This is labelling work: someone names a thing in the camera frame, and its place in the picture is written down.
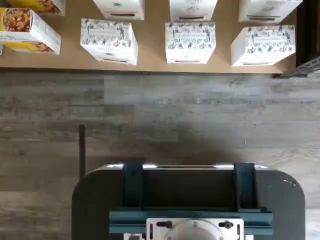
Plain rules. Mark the yellow white granola box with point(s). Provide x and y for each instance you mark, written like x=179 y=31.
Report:
x=25 y=27
x=45 y=5

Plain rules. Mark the teal metal frame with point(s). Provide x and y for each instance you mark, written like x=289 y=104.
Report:
x=130 y=185

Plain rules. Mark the thin black rod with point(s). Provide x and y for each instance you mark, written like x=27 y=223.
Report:
x=82 y=145

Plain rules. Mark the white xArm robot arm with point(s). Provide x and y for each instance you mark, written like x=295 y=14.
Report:
x=197 y=231

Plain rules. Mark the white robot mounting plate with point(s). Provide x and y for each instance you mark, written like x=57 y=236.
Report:
x=155 y=226

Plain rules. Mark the white cartons group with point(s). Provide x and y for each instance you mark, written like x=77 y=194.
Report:
x=150 y=67

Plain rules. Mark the white floral print carton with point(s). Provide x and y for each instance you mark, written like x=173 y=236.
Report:
x=262 y=45
x=192 y=8
x=267 y=10
x=107 y=37
x=117 y=7
x=190 y=40

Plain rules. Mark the black metal shelf rack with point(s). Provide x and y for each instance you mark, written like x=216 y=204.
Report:
x=307 y=37

